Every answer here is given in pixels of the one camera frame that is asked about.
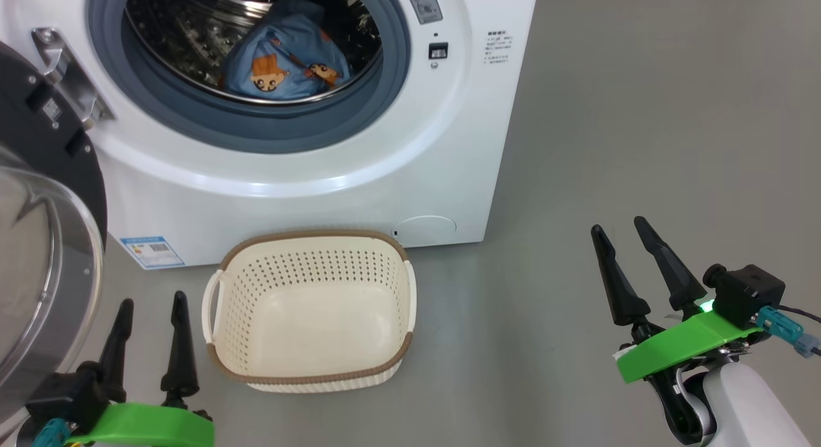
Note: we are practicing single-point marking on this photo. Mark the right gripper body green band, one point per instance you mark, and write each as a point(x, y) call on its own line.
point(680, 344)

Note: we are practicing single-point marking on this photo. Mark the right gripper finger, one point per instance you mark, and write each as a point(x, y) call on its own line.
point(680, 283)
point(622, 299)

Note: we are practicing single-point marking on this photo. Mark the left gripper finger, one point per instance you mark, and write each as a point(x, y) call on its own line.
point(117, 357)
point(181, 363)

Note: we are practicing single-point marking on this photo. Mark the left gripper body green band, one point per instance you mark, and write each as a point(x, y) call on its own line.
point(147, 428)

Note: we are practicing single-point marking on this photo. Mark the dark round glass washer door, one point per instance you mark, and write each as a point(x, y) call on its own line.
point(45, 242)

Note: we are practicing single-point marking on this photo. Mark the blue garment with orange cartoons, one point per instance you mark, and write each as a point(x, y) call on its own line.
point(288, 49)

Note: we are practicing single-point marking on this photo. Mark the white front-load washing machine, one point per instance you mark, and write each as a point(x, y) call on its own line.
point(288, 197)

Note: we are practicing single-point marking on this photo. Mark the black door lock latch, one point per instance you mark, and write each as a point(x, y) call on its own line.
point(438, 50)

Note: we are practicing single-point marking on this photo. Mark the perforated steel washer drum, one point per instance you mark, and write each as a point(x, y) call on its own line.
point(173, 36)

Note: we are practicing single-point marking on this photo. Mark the blue energy label sticker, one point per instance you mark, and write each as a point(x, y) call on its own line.
point(152, 251)

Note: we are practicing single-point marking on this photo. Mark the cream perforated laundry basket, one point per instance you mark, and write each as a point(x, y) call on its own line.
point(308, 319)

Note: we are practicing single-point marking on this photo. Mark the round white filter cover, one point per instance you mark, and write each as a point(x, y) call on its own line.
point(423, 231)

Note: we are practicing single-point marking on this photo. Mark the grey warning sticker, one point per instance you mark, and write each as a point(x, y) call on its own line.
point(423, 3)

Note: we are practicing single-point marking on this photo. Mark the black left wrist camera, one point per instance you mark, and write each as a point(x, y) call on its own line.
point(64, 396)

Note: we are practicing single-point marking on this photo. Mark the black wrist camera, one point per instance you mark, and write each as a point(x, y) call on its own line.
point(64, 396)
point(750, 293)

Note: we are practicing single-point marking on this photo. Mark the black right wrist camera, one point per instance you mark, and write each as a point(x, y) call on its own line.
point(750, 293)

